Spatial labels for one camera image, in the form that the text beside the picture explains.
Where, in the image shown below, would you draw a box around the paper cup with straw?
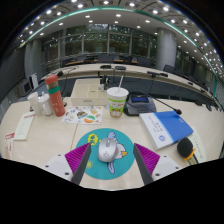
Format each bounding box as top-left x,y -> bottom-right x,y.
106,74 -> 130,119

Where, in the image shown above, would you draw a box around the red-orange drink bottle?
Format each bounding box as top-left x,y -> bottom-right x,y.
44,74 -> 66,118

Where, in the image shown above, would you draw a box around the black gooseneck microphone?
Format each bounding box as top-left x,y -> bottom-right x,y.
129,90 -> 183,116

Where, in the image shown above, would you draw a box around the dark office chairs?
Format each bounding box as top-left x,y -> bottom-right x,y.
86,53 -> 201,84

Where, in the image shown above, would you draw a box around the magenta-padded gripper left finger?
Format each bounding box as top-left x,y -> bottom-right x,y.
44,142 -> 93,186

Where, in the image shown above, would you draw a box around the silver grey computer mouse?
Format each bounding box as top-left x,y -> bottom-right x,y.
97,137 -> 119,163

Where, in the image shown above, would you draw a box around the round teal cartoon mouse pad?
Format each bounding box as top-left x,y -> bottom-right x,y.
75,128 -> 136,181

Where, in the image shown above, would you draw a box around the grey monitor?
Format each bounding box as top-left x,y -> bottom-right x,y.
16,78 -> 34,98

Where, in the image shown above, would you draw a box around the red and white leaflet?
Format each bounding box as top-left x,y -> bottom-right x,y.
4,132 -> 16,160

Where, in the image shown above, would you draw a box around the black conference microphone console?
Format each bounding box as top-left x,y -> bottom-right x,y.
123,92 -> 157,117

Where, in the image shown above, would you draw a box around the small white bottle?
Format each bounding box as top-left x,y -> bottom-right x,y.
37,92 -> 54,117

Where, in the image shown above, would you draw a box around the white paper cup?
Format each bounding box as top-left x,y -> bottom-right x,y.
27,91 -> 44,117

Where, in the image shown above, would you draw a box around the blue and white book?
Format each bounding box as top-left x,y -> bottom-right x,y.
138,110 -> 194,151

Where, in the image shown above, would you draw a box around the white cardboard box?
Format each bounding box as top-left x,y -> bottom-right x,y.
70,78 -> 109,107

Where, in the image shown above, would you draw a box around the colourful sticker sheet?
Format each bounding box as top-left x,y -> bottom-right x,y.
61,105 -> 104,126

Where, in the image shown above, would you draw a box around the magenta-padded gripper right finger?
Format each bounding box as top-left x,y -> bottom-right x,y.
132,143 -> 183,186

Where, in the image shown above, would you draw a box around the handheld microphone with orange ring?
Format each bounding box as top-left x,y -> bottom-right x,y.
176,136 -> 200,165

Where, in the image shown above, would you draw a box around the ceiling lights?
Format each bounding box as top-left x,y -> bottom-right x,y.
19,0 -> 223,73

